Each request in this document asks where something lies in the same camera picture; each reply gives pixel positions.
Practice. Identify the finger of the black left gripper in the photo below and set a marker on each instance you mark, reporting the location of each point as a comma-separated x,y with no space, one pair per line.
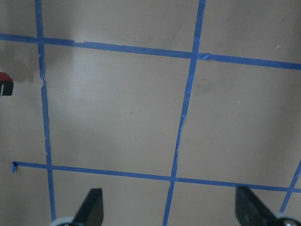
6,88

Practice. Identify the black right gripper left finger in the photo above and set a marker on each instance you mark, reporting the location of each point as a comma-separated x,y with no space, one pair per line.
91,212

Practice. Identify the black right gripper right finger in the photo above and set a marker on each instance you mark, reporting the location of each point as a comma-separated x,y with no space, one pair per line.
251,211

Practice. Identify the round red strawberry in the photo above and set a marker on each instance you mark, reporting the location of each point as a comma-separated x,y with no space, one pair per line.
5,77

